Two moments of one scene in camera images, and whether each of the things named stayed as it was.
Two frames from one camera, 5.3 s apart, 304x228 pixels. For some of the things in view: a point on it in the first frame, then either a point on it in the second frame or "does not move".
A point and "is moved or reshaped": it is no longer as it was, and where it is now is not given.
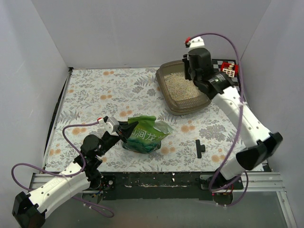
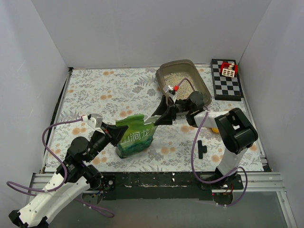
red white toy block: x=230 y=69 does not move
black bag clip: x=200 y=148 does not move
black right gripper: x=186 y=67 -> x=171 y=111
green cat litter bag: x=147 y=134 is moved or reshaped
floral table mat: x=202 y=142 does not move
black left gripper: x=121 y=132 -> x=108 y=134
